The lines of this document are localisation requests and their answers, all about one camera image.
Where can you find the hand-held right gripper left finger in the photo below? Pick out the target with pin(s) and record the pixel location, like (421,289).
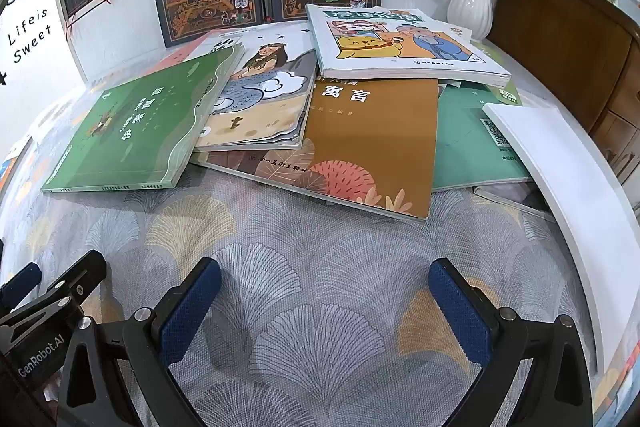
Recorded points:
(192,307)

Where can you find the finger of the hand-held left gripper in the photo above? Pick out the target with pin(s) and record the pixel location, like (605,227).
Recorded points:
(22,279)
(80,274)

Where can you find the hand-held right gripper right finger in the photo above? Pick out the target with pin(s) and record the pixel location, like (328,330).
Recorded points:
(457,307)

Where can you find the green paperback book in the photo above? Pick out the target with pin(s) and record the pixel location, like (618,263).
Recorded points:
(135,132)

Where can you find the teal paperback book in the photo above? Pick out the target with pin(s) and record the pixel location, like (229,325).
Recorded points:
(460,137)

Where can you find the brown fable book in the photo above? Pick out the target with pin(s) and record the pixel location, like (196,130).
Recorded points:
(370,137)

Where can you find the pink paperback book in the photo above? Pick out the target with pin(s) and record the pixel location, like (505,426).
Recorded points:
(175,57)

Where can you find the white girl illustrated book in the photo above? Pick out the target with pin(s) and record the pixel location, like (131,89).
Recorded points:
(265,72)

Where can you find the cartoon comic book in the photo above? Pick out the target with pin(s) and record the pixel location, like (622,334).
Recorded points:
(400,42)

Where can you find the fan patterned tablecloth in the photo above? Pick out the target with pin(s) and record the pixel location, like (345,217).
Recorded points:
(320,282)

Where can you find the wooden cabinet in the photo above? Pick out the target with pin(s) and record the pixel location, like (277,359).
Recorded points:
(560,47)

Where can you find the black lettering wall sticker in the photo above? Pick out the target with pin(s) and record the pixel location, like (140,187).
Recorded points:
(30,42)

